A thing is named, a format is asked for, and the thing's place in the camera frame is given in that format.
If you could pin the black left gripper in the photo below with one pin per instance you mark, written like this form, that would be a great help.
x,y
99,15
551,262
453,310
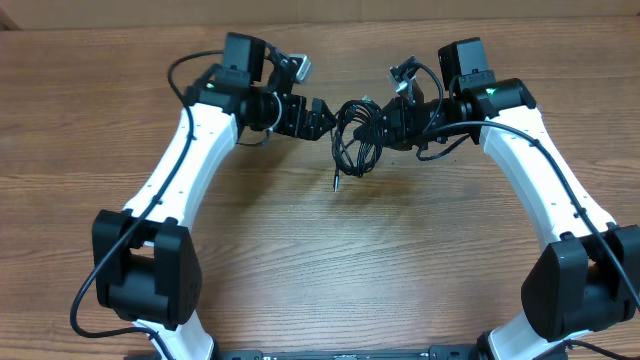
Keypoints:
x,y
304,118

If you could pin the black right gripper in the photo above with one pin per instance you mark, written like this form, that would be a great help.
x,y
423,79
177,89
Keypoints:
x,y
392,128

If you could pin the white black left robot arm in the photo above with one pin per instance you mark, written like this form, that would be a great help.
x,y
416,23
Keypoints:
x,y
145,265

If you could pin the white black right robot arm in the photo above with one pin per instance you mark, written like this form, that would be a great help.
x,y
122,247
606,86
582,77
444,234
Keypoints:
x,y
586,279

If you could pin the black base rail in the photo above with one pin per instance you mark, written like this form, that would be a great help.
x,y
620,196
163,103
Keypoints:
x,y
350,354

